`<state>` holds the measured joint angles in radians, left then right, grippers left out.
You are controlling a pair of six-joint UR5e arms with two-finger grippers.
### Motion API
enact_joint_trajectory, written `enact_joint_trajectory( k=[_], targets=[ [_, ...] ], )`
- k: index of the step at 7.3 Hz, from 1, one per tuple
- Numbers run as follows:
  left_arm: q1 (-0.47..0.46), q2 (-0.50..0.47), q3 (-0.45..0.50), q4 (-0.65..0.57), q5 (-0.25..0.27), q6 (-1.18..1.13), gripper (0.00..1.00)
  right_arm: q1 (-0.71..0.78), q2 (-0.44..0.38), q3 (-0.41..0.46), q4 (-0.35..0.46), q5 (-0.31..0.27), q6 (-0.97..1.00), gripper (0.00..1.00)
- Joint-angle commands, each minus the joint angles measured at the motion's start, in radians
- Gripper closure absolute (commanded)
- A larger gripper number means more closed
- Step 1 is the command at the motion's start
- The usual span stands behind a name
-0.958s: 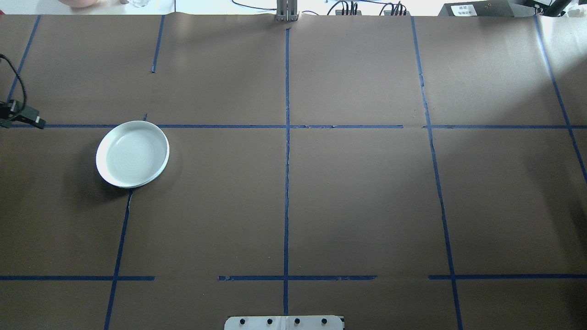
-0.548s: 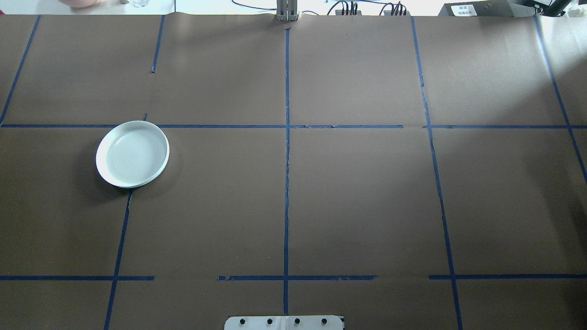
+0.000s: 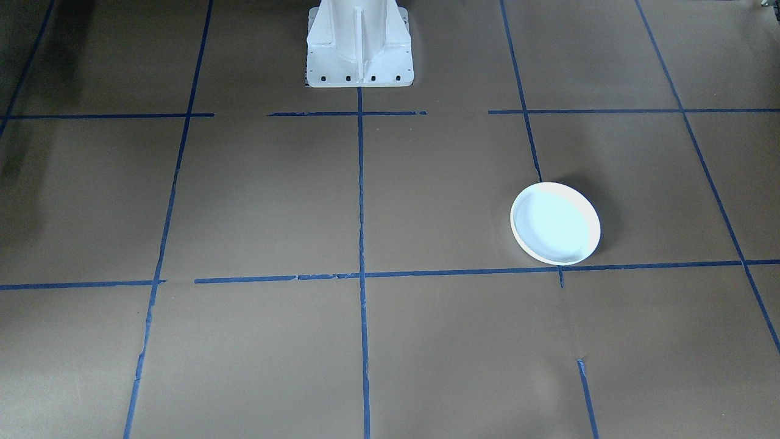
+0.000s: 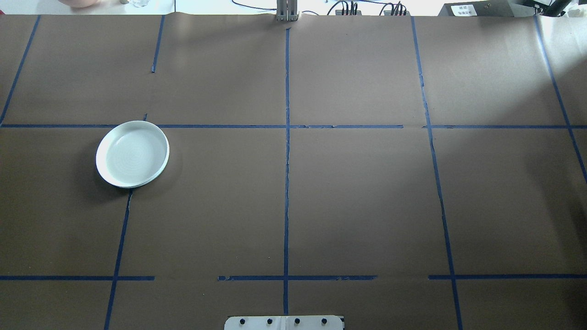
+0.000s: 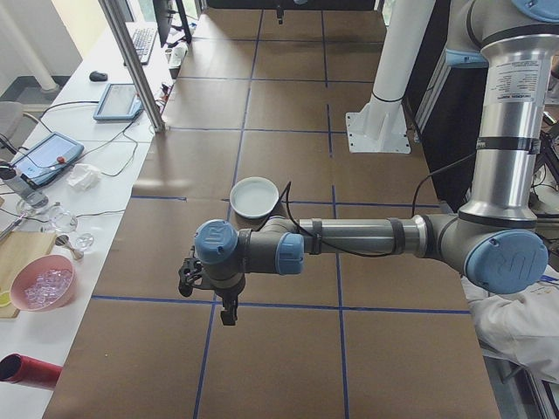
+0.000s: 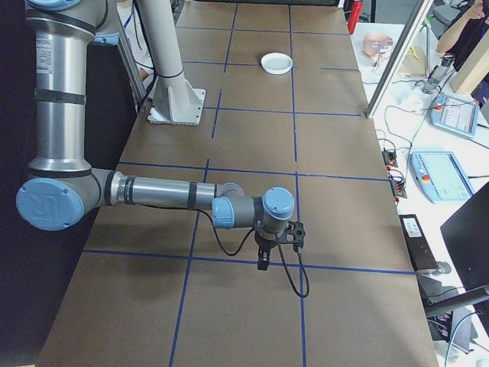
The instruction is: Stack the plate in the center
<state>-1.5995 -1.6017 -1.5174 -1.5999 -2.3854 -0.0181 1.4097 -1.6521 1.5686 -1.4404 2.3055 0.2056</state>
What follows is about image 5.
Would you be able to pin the white round plate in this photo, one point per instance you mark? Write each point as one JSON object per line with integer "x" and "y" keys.
{"x": 253, "y": 194}

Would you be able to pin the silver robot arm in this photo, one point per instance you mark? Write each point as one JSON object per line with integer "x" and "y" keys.
{"x": 349, "y": 235}

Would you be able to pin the black monitor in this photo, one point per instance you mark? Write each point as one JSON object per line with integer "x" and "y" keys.
{"x": 162, "y": 22}

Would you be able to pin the white pillar base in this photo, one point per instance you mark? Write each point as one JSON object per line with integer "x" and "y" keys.
{"x": 393, "y": 52}

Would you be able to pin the black and white keyboard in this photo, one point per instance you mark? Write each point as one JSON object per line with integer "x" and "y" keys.
{"x": 144, "y": 43}

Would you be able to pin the small clear glass dish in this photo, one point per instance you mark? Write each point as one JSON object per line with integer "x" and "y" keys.
{"x": 84, "y": 242}

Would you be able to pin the metal jigger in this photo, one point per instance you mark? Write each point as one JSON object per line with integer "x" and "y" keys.
{"x": 65, "y": 240}

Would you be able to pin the pink bowl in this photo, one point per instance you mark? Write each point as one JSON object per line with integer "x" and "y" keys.
{"x": 52, "y": 303}

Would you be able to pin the clear glass bowl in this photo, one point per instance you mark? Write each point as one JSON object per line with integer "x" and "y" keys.
{"x": 61, "y": 220}

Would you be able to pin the light blue teach pendant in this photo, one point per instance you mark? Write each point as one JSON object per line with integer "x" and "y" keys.
{"x": 118, "y": 100}
{"x": 48, "y": 155}

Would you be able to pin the clear plastic ice cubes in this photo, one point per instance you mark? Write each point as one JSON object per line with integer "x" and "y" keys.
{"x": 46, "y": 283}

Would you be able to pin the crumpled white tissue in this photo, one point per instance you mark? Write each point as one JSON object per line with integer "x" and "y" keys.
{"x": 83, "y": 176}

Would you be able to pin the black computer mouse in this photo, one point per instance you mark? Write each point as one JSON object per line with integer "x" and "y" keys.
{"x": 98, "y": 76}

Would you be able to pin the red cylindrical tube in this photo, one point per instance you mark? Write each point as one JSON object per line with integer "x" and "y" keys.
{"x": 35, "y": 371}

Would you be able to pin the wooden cutting board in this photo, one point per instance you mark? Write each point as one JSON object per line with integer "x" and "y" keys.
{"x": 26, "y": 249}

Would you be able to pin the white side desk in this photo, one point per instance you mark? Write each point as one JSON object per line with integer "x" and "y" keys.
{"x": 70, "y": 131}

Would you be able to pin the yellow-green lime slice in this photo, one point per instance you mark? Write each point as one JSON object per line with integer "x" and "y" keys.
{"x": 3, "y": 299}

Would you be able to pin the metal bar spoon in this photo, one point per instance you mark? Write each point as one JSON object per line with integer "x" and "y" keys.
{"x": 11, "y": 228}

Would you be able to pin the clear bottle with black cap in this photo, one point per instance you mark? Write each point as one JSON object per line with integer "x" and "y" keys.
{"x": 22, "y": 187}

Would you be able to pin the grey office chair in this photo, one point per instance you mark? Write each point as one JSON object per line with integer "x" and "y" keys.
{"x": 11, "y": 115}

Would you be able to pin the person in white coat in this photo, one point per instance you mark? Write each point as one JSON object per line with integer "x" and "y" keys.
{"x": 515, "y": 331}

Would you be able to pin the aluminium frame post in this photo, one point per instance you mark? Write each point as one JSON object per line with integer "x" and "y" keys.
{"x": 133, "y": 65}

